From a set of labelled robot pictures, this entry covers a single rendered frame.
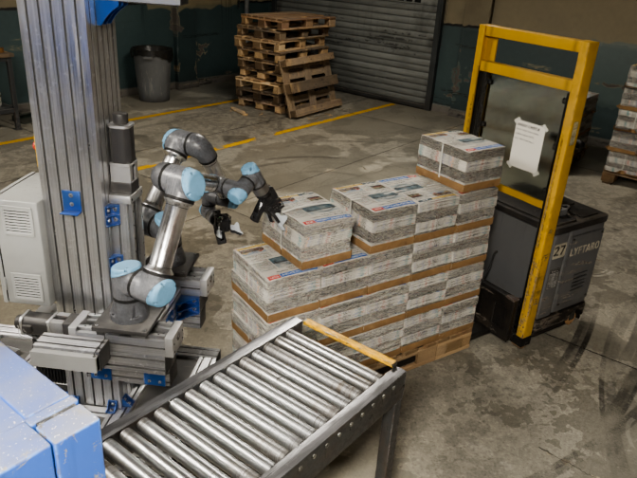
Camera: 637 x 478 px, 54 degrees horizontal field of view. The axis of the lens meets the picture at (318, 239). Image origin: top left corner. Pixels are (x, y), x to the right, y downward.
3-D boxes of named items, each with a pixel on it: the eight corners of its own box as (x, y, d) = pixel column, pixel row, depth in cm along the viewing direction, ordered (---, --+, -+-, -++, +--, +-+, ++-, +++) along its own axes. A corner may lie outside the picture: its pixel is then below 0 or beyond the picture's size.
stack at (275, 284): (229, 384, 345) (229, 248, 311) (394, 329, 406) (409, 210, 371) (264, 427, 316) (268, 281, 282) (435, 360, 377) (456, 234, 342)
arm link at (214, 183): (134, 184, 243) (210, 194, 286) (154, 191, 238) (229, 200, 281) (139, 155, 241) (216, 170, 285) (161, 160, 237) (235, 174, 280)
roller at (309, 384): (256, 358, 243) (258, 345, 242) (355, 413, 218) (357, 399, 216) (247, 361, 239) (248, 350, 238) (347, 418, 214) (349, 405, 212)
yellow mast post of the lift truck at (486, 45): (438, 285, 443) (479, 24, 370) (446, 283, 448) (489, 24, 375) (446, 291, 436) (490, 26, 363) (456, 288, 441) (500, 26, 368)
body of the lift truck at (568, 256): (453, 294, 452) (470, 190, 419) (504, 278, 481) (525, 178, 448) (530, 343, 401) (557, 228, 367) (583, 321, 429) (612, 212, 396)
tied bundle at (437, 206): (369, 218, 356) (373, 179, 346) (409, 211, 371) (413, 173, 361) (413, 245, 327) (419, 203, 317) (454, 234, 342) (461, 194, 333)
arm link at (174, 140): (145, 233, 286) (191, 127, 297) (120, 226, 293) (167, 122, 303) (160, 242, 297) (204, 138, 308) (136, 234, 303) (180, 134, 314)
